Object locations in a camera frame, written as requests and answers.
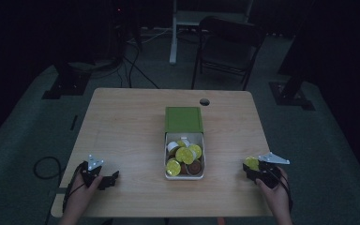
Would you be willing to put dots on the brown lid capsule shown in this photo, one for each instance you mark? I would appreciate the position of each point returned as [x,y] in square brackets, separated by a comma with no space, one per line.
[183,169]
[196,168]

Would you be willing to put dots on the green box sleeve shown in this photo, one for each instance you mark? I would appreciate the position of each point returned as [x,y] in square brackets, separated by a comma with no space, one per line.
[183,119]

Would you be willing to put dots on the black folding chair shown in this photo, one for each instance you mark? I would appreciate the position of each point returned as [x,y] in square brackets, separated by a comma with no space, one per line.
[228,47]

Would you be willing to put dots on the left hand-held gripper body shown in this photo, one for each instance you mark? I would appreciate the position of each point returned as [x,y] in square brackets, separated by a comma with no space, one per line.
[90,175]

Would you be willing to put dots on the white box drawer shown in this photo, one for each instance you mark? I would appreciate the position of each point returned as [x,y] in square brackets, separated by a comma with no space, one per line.
[200,140]

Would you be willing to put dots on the person's left hand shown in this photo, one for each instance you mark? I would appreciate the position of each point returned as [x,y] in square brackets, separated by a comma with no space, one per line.
[81,197]

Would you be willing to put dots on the person's right hand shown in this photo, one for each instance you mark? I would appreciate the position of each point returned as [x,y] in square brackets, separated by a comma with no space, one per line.
[275,197]

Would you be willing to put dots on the black marker pen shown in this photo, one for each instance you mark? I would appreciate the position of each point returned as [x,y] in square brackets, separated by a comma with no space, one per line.
[74,122]

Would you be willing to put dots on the white desk frame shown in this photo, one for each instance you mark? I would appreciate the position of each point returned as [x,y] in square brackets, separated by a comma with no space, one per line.
[175,37]

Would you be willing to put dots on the dark equipment with red light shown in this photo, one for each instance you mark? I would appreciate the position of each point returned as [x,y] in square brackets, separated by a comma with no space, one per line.
[118,28]

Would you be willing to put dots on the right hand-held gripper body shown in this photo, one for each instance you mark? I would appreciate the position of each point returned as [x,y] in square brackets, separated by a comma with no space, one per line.
[267,175]

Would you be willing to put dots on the black stand base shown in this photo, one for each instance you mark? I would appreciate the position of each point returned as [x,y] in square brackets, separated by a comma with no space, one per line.
[290,93]
[67,84]

